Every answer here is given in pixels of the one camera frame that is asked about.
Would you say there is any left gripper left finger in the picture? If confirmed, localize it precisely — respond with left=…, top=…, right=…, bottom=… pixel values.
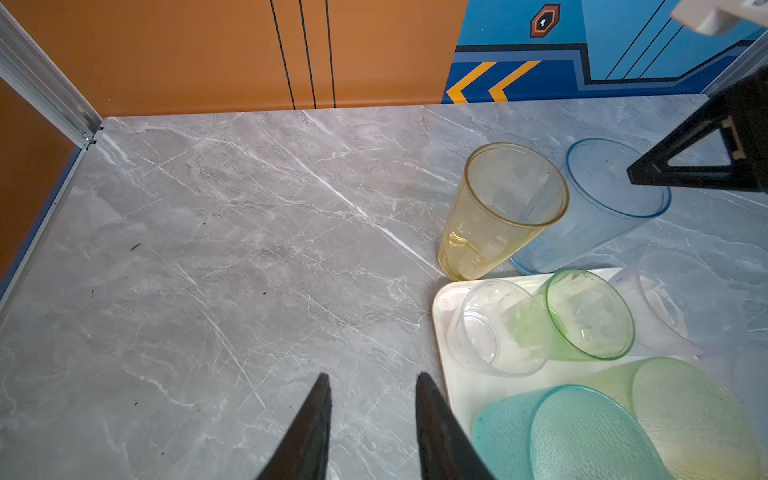
left=257, top=373, right=332, bottom=480

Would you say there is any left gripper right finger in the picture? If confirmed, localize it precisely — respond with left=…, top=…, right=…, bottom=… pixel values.
left=415, top=372, right=494, bottom=479

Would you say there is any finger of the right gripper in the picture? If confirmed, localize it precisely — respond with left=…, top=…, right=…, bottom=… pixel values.
left=627, top=164, right=767, bottom=193
left=635, top=66, right=767, bottom=174

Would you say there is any teal textured tumbler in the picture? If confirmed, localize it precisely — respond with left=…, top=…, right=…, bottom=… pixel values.
left=471, top=385, right=672, bottom=479

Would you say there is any light blue clear tumbler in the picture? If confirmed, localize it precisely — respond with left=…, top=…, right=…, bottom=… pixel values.
left=511, top=138, right=671, bottom=275

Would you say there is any clear stemmed glass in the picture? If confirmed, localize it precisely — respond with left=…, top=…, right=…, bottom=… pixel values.
left=609, top=249, right=747, bottom=356

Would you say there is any small clear faceted glass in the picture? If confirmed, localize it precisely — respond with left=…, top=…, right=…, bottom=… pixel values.
left=446, top=279, right=554, bottom=377

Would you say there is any small green faceted glass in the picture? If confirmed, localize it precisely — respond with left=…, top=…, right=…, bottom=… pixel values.
left=499, top=269, right=636, bottom=367

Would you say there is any amber tall tumbler back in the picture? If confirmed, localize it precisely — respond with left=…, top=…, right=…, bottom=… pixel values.
left=437, top=142, right=569, bottom=281

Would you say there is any light green dotted cup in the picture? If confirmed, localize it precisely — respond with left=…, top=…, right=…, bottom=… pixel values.
left=579, top=357, right=761, bottom=479

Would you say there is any clear plastic cup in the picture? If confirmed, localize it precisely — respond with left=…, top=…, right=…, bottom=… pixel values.
left=732, top=346, right=767, bottom=424

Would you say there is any white rectangular tray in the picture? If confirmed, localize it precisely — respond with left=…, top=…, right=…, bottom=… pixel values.
left=431, top=266, right=768, bottom=480

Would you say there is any right aluminium corner post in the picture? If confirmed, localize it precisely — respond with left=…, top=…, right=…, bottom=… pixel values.
left=702, top=31, right=768, bottom=97

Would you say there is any aluminium corner post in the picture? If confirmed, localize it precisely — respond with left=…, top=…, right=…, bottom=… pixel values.
left=702, top=31, right=768, bottom=97
left=1, top=7, right=102, bottom=149

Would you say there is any left aluminium corner post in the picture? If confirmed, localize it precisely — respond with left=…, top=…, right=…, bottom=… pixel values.
left=1, top=7, right=102, bottom=149

